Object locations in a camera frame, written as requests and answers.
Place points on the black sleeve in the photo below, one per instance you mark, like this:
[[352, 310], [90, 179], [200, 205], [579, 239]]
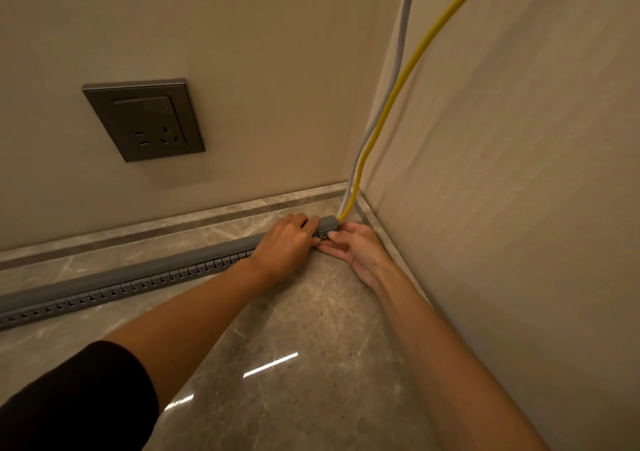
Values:
[[75, 400]]

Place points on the grey wall socket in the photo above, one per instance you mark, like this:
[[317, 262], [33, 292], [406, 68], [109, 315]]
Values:
[[144, 121]]

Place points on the grey duct cover strip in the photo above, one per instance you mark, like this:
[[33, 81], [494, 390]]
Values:
[[125, 275]]

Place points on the person's right forearm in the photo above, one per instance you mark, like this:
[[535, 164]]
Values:
[[450, 365]]

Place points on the person's right hand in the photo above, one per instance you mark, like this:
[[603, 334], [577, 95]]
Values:
[[365, 256]]

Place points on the person's left forearm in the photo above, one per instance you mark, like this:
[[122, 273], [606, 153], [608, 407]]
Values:
[[190, 326]]

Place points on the person's left hand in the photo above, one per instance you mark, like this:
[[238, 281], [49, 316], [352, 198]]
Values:
[[285, 251]]

